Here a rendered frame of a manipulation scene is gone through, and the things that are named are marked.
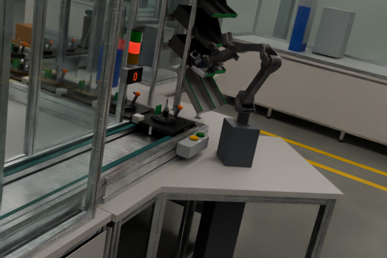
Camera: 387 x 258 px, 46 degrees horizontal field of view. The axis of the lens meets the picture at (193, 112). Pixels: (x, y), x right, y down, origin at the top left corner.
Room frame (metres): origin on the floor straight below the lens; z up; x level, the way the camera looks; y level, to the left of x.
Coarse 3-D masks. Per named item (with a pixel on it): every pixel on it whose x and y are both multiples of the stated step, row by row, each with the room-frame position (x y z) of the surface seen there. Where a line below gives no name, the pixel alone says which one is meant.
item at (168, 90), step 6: (216, 78) 4.04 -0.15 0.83; (132, 84) 3.20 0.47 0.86; (138, 84) 3.23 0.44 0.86; (168, 84) 3.40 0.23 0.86; (174, 84) 3.43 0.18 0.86; (156, 90) 3.15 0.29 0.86; (162, 90) 3.18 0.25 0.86; (168, 90) 3.22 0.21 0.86; (174, 90) 3.31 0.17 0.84; (168, 96) 3.26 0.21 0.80; (186, 96) 3.52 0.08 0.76; (186, 102) 3.54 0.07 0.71
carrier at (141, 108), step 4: (128, 100) 2.36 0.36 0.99; (128, 104) 2.29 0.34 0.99; (136, 104) 2.38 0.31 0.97; (140, 104) 2.39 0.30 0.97; (124, 108) 2.23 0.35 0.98; (128, 108) 2.24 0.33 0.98; (132, 108) 2.26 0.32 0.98; (136, 108) 2.31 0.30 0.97; (140, 108) 2.32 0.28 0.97; (144, 108) 2.33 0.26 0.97; (148, 108) 2.34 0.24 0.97; (152, 108) 2.36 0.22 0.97; (124, 112) 2.20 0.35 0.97; (128, 112) 2.22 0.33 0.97; (132, 112) 2.23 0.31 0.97; (136, 112) 2.24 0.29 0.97; (140, 112) 2.25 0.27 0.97; (144, 112) 2.27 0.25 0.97; (148, 112) 2.31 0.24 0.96; (124, 116) 2.15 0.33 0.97; (128, 116) 2.15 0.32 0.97
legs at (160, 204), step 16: (160, 192) 1.71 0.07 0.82; (160, 208) 1.72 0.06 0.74; (208, 208) 2.07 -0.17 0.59; (224, 208) 2.02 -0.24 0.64; (240, 208) 2.05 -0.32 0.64; (320, 208) 1.99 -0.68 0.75; (160, 224) 1.72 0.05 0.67; (208, 224) 2.03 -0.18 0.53; (224, 224) 2.03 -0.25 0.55; (240, 224) 2.05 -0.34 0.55; (320, 224) 1.96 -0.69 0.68; (208, 240) 2.01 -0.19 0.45; (224, 240) 2.03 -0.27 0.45; (320, 240) 1.96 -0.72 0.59; (144, 256) 1.74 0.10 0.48; (192, 256) 2.15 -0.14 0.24; (208, 256) 2.01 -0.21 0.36; (224, 256) 2.04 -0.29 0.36
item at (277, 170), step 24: (264, 144) 2.44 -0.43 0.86; (288, 144) 2.52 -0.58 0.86; (192, 168) 1.92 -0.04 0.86; (216, 168) 1.97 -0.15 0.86; (240, 168) 2.03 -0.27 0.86; (264, 168) 2.08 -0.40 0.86; (288, 168) 2.14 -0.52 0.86; (312, 168) 2.20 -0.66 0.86; (192, 192) 1.73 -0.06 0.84; (216, 192) 1.76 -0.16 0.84; (240, 192) 1.80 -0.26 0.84; (264, 192) 1.83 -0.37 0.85; (288, 192) 1.87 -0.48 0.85; (312, 192) 1.91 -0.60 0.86; (336, 192) 1.96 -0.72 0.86
